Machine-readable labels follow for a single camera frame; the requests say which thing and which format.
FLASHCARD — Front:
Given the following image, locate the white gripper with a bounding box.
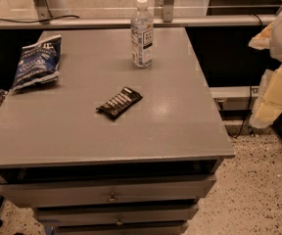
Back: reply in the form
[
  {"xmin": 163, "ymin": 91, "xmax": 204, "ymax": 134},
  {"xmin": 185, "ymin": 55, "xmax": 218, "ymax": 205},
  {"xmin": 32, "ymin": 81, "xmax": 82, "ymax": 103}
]
[{"xmin": 249, "ymin": 11, "xmax": 282, "ymax": 128}]

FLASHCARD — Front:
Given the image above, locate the clear plastic water bottle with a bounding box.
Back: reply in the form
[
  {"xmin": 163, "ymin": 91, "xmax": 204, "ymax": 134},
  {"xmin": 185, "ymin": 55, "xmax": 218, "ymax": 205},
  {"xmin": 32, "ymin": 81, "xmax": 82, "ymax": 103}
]
[{"xmin": 130, "ymin": 0, "xmax": 154, "ymax": 68}]

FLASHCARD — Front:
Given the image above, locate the blue chip bag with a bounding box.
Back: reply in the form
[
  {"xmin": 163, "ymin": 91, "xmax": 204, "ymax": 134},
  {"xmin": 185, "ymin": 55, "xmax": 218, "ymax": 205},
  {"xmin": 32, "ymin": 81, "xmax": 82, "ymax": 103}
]
[{"xmin": 11, "ymin": 34, "xmax": 62, "ymax": 91}]

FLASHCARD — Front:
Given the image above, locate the metal beam right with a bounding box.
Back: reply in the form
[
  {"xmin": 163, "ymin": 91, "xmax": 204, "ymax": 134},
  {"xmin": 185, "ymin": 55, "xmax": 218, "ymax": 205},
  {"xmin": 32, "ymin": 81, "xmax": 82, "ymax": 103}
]
[{"xmin": 211, "ymin": 86, "xmax": 259, "ymax": 111}]

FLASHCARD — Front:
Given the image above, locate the black snack bar wrapper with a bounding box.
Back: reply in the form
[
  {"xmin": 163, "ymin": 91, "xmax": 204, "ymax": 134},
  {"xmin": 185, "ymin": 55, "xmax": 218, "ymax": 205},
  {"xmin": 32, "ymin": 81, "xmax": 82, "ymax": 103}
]
[{"xmin": 96, "ymin": 87, "xmax": 143, "ymax": 120}]

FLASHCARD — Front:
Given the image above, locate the grey drawer cabinet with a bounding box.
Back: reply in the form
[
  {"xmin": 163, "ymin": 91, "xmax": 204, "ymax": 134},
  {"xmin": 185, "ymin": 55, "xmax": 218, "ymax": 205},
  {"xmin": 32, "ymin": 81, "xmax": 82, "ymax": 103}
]
[{"xmin": 0, "ymin": 27, "xmax": 236, "ymax": 235}]

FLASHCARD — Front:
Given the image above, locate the middle grey drawer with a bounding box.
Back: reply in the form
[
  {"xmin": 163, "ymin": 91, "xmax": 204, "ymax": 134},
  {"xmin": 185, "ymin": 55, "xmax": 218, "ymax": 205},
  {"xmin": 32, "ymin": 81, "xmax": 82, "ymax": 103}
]
[{"xmin": 35, "ymin": 201, "xmax": 199, "ymax": 226}]

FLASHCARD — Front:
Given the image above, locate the grey drawer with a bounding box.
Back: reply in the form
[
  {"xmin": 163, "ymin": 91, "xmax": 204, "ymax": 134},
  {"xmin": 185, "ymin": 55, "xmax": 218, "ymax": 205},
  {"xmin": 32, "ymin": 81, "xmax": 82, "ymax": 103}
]
[
  {"xmin": 55, "ymin": 221, "xmax": 188, "ymax": 235},
  {"xmin": 0, "ymin": 175, "xmax": 216, "ymax": 208},
  {"xmin": 35, "ymin": 201, "xmax": 199, "ymax": 226}
]

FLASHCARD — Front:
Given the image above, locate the bottom grey drawer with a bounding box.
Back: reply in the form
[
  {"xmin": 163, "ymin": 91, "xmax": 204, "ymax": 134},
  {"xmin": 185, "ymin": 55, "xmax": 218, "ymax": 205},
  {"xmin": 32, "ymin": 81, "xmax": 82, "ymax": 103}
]
[{"xmin": 55, "ymin": 221, "xmax": 188, "ymax": 235}]

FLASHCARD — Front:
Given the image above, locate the top grey drawer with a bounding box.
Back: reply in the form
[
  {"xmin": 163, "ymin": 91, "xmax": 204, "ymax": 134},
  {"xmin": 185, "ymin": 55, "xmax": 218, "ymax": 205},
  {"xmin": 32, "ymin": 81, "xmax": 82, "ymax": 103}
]
[{"xmin": 0, "ymin": 175, "xmax": 216, "ymax": 208}]

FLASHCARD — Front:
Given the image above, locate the black hanging cable right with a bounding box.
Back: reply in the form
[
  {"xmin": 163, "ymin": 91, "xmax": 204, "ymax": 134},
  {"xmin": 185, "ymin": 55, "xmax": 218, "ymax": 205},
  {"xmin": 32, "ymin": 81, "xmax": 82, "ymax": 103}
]
[{"xmin": 228, "ymin": 85, "xmax": 254, "ymax": 139}]

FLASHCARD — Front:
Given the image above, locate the metal frame rail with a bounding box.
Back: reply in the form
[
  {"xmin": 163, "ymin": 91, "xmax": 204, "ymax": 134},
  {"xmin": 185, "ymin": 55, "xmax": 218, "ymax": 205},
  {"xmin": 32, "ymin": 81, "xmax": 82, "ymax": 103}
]
[{"xmin": 0, "ymin": 15, "xmax": 276, "ymax": 29}]

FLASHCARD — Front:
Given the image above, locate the black cable on rail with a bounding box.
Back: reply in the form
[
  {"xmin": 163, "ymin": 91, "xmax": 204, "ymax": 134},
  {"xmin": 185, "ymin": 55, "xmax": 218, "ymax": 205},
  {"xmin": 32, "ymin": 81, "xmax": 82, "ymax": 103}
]
[{"xmin": 0, "ymin": 14, "xmax": 80, "ymax": 24}]

